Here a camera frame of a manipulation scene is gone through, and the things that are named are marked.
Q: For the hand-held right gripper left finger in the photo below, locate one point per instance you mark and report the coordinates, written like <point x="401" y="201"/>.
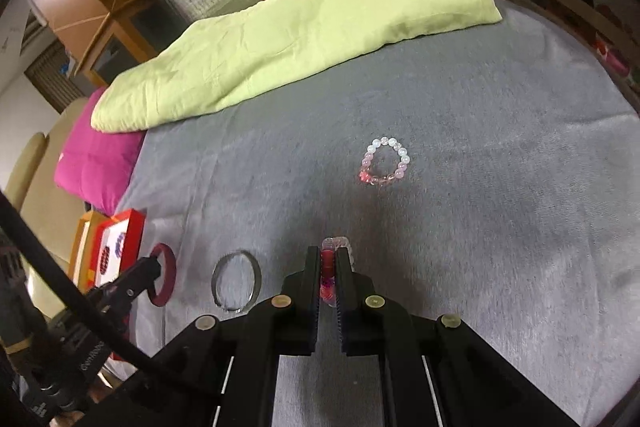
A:
<point x="312" y="287"/>

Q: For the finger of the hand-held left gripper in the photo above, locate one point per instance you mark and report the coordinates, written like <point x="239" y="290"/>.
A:
<point x="132" y="277"/>

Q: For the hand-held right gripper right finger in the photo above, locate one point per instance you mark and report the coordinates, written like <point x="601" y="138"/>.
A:
<point x="344" y="287"/>

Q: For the dark red bangle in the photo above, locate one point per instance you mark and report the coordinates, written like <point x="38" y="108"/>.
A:
<point x="170" y="272"/>

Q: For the red jewelry box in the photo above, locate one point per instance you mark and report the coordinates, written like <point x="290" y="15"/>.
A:
<point x="125" y="227"/>

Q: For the silver bangle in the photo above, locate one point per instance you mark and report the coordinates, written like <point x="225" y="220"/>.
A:
<point x="257" y="279"/>

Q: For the wooden framed box lid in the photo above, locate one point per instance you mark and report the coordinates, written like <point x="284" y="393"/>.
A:
<point x="80" y="242"/>

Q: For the pink cushion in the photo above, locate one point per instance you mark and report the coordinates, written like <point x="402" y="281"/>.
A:
<point x="95" y="162"/>

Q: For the beige armchair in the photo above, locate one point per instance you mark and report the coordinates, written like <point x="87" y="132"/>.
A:
<point x="35" y="187"/>

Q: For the dark slatted vent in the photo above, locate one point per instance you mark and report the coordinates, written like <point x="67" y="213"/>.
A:
<point x="52" y="74"/>

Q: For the light green pillow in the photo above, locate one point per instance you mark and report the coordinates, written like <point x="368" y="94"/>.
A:
<point x="280" y="42"/>

